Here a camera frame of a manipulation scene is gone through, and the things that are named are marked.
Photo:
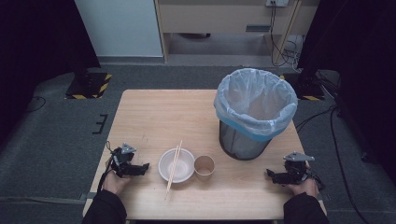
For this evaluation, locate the person's right hand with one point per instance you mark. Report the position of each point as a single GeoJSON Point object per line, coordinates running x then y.
{"type": "Point", "coordinates": [306, 188]}

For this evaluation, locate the white plastic bin liner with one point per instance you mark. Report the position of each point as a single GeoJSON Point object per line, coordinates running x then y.
{"type": "Point", "coordinates": [255, 99]}

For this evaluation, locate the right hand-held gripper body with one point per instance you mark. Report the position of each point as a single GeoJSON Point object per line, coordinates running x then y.
{"type": "Point", "coordinates": [297, 171]}

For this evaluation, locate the white bowl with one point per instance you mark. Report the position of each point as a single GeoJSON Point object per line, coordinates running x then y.
{"type": "Point", "coordinates": [183, 165]}

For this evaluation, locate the person's left hand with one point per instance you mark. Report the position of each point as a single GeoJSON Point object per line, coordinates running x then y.
{"type": "Point", "coordinates": [114, 185]}

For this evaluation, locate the wooden chopstick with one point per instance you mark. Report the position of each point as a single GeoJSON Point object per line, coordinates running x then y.
{"type": "Point", "coordinates": [173, 168]}
{"type": "Point", "coordinates": [175, 161]}

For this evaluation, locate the black mesh trash bin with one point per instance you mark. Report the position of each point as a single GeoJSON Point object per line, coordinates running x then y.
{"type": "Point", "coordinates": [239, 146]}

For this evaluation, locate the grey tape strip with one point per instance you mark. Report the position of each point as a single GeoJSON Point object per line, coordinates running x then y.
{"type": "Point", "coordinates": [85, 196]}
{"type": "Point", "coordinates": [323, 197]}

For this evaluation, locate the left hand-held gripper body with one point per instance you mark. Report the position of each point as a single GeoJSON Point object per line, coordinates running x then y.
{"type": "Point", "coordinates": [122, 161]}

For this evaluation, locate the black curtain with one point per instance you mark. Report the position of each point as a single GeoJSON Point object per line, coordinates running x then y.
{"type": "Point", "coordinates": [40, 46]}
{"type": "Point", "coordinates": [358, 62]}

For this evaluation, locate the light wooden desk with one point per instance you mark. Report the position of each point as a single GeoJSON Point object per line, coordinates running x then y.
{"type": "Point", "coordinates": [218, 18]}

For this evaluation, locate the black striped stand base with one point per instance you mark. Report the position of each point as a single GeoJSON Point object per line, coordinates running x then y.
{"type": "Point", "coordinates": [88, 85]}
{"type": "Point", "coordinates": [306, 88]}

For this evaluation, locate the brown paper cup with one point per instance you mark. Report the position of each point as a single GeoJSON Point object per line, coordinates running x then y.
{"type": "Point", "coordinates": [204, 166]}

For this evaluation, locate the white wall socket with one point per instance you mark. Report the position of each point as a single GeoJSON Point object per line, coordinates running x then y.
{"type": "Point", "coordinates": [277, 2]}

